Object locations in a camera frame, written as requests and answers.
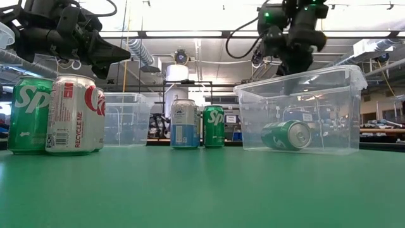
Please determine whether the clear plastic bin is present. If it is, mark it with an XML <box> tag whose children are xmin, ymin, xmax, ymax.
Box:
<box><xmin>233</xmin><ymin>64</ymin><xmax>369</xmax><ymax>156</ymax></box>
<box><xmin>0</xmin><ymin>21</ymin><xmax>16</xmax><ymax>51</ymax></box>
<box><xmin>103</xmin><ymin>91</ymin><xmax>156</xmax><ymax>147</ymax></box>

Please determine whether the white duct box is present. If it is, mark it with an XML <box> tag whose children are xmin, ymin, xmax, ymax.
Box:
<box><xmin>352</xmin><ymin>39</ymin><xmax>396</xmax><ymax>59</ymax></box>

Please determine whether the green Sprite can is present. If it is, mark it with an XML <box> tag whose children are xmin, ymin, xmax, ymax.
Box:
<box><xmin>202</xmin><ymin>104</ymin><xmax>226</xmax><ymax>149</ymax></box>
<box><xmin>260</xmin><ymin>119</ymin><xmax>313</xmax><ymax>151</ymax></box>
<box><xmin>6</xmin><ymin>75</ymin><xmax>55</xmax><ymax>156</ymax></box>

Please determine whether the yellow hanging cable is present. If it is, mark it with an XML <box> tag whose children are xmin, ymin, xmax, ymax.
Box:
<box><xmin>121</xmin><ymin>0</ymin><xmax>132</xmax><ymax>93</ymax></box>

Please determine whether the wooden workbench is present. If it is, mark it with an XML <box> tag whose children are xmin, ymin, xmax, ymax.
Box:
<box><xmin>359</xmin><ymin>127</ymin><xmax>405</xmax><ymax>135</ymax></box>

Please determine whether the grey ventilation pipe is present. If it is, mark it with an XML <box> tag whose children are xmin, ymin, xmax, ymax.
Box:
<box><xmin>363</xmin><ymin>58</ymin><xmax>405</xmax><ymax>79</ymax></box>
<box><xmin>0</xmin><ymin>48</ymin><xmax>59</xmax><ymax>79</ymax></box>

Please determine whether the white round pillar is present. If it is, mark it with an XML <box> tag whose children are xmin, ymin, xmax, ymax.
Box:
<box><xmin>165</xmin><ymin>64</ymin><xmax>197</xmax><ymax>110</ymax></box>

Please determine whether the silver soda can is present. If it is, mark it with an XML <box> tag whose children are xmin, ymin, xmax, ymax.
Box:
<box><xmin>195</xmin><ymin>106</ymin><xmax>202</xmax><ymax>147</ymax></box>

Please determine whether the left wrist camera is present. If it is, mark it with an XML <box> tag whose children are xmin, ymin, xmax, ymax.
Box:
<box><xmin>56</xmin><ymin>6</ymin><xmax>80</xmax><ymax>35</ymax></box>

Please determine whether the green table mat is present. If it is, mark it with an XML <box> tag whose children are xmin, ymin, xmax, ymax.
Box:
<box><xmin>0</xmin><ymin>144</ymin><xmax>405</xmax><ymax>228</ymax></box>

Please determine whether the black background machine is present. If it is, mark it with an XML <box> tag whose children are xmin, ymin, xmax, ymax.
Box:
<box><xmin>147</xmin><ymin>113</ymin><xmax>172</xmax><ymax>141</ymax></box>

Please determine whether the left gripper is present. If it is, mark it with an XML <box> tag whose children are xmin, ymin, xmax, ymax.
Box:
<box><xmin>15</xmin><ymin>0</ymin><xmax>132</xmax><ymax>79</ymax></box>

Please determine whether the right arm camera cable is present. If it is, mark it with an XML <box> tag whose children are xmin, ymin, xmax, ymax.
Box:
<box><xmin>225</xmin><ymin>15</ymin><xmax>265</xmax><ymax>60</ymax></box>

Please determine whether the black round ceiling camera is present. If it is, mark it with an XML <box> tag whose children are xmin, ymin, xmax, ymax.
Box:
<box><xmin>173</xmin><ymin>49</ymin><xmax>190</xmax><ymax>67</ymax></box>

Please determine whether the silver flexible duct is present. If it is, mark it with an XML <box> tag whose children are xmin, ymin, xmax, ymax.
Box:
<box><xmin>125</xmin><ymin>38</ymin><xmax>156</xmax><ymax>68</ymax></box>

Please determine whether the ceiling light strip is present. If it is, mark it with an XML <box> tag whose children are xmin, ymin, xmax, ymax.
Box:
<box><xmin>97</xmin><ymin>30</ymin><xmax>223</xmax><ymax>38</ymax></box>
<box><xmin>321</xmin><ymin>30</ymin><xmax>393</xmax><ymax>38</ymax></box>

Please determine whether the black pendant lamp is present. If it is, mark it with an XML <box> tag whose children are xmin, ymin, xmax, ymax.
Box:
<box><xmin>140</xmin><ymin>65</ymin><xmax>161</xmax><ymax>75</ymax></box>

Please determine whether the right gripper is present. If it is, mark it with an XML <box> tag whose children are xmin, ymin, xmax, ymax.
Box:
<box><xmin>251</xmin><ymin>2</ymin><xmax>328</xmax><ymax>77</ymax></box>

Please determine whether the silver can pair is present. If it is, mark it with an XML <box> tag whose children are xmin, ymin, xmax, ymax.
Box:
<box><xmin>170</xmin><ymin>98</ymin><xmax>199</xmax><ymax>149</ymax></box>

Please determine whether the silver Diet Coke can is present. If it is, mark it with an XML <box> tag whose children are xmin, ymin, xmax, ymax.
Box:
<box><xmin>45</xmin><ymin>73</ymin><xmax>99</xmax><ymax>156</ymax></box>
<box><xmin>93</xmin><ymin>87</ymin><xmax>107</xmax><ymax>153</ymax></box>

